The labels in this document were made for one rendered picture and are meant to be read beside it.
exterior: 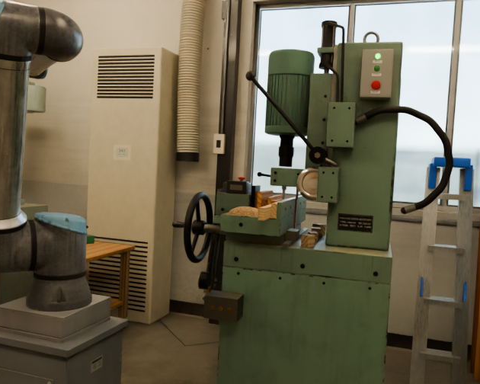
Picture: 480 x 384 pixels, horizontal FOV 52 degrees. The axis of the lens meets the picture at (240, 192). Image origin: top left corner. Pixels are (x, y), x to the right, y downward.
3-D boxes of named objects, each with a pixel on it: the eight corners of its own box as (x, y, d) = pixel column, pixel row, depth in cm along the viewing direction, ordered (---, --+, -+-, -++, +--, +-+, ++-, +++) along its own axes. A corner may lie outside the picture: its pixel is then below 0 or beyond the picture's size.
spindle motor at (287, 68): (269, 136, 202) (273, 59, 201) (312, 138, 197) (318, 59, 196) (259, 132, 185) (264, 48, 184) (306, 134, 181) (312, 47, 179)
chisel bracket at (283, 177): (273, 188, 197) (274, 167, 197) (308, 190, 193) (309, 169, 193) (269, 189, 190) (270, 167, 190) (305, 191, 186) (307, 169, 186)
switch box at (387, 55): (360, 100, 173) (363, 52, 172) (390, 100, 170) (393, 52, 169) (360, 97, 167) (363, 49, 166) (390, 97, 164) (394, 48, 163)
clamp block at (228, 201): (225, 212, 210) (227, 190, 209) (257, 215, 206) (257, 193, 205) (214, 215, 195) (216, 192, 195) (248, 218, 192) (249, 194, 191)
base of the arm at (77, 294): (58, 315, 140) (59, 280, 139) (11, 304, 148) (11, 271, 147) (104, 299, 157) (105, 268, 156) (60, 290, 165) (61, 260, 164)
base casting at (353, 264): (253, 248, 220) (254, 227, 219) (388, 260, 205) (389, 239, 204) (222, 266, 177) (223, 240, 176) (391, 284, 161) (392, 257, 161)
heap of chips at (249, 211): (232, 212, 180) (232, 204, 179) (266, 215, 176) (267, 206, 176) (225, 214, 171) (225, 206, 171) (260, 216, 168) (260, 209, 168)
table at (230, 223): (240, 215, 232) (241, 202, 231) (305, 220, 224) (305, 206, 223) (193, 228, 173) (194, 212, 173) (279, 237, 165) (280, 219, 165)
